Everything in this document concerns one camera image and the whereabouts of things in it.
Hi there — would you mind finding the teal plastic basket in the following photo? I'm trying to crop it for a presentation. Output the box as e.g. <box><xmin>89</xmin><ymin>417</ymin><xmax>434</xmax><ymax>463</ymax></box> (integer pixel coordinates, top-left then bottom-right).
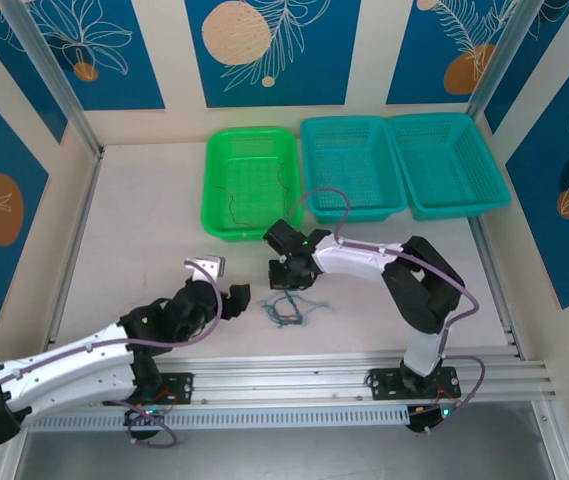
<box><xmin>386</xmin><ymin>112</ymin><xmax>511</xmax><ymax>222</ymax></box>
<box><xmin>299</xmin><ymin>116</ymin><xmax>409</xmax><ymax>225</ymax></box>

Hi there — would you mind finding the grey slotted cable duct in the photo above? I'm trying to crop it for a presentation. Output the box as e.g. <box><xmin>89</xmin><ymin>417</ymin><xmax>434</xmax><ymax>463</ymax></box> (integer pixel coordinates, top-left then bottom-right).
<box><xmin>28</xmin><ymin>403</ymin><xmax>410</xmax><ymax>432</ymax></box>

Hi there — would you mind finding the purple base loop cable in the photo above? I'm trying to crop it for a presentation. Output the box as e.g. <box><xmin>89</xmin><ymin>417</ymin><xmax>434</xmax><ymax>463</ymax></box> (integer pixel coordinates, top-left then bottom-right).
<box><xmin>416</xmin><ymin>355</ymin><xmax>488</xmax><ymax>437</ymax></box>
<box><xmin>126</xmin><ymin>397</ymin><xmax>180</xmax><ymax>449</ymax></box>

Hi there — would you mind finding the aluminium frame post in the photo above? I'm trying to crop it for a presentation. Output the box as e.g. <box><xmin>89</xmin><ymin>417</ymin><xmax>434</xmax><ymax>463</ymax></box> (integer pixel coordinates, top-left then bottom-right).
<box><xmin>1</xmin><ymin>0</ymin><xmax>105</xmax><ymax>159</ymax></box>
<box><xmin>466</xmin><ymin>0</ymin><xmax>540</xmax><ymax>119</ymax></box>
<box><xmin>0</xmin><ymin>439</ymin><xmax>28</xmax><ymax>480</ymax></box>
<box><xmin>531</xmin><ymin>399</ymin><xmax>569</xmax><ymax>480</ymax></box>

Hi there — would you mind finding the green plastic basket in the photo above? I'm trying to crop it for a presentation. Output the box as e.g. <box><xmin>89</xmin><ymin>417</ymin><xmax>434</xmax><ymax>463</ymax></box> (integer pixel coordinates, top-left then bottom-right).
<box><xmin>199</xmin><ymin>125</ymin><xmax>306</xmax><ymax>245</ymax></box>

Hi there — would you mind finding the thin dark brown cable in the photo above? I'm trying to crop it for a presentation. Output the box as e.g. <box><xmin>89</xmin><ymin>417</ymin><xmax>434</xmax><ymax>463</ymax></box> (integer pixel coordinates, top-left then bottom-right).
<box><xmin>276</xmin><ymin>158</ymin><xmax>296</xmax><ymax>221</ymax></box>

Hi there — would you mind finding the thin dark teal cable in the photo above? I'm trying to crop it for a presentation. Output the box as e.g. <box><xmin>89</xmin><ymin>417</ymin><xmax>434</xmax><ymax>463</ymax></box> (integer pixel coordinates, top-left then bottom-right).
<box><xmin>263</xmin><ymin>293</ymin><xmax>310</xmax><ymax>326</ymax></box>

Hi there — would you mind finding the black controller board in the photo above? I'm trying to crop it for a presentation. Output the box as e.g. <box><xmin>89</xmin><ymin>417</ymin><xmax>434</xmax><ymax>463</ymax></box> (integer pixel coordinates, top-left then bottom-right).
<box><xmin>407</xmin><ymin>403</ymin><xmax>453</xmax><ymax>435</ymax></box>
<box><xmin>123</xmin><ymin>405</ymin><xmax>165</xmax><ymax>441</ymax></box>

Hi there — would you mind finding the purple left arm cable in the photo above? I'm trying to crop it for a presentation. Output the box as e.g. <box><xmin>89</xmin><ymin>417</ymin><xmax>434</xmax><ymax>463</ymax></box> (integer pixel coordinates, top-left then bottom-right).
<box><xmin>0</xmin><ymin>258</ymin><xmax>225</xmax><ymax>416</ymax></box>

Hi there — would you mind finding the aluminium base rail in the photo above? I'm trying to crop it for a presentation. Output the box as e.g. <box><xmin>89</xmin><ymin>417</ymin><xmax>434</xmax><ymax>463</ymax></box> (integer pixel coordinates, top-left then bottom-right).
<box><xmin>156</xmin><ymin>352</ymin><xmax>553</xmax><ymax>401</ymax></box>

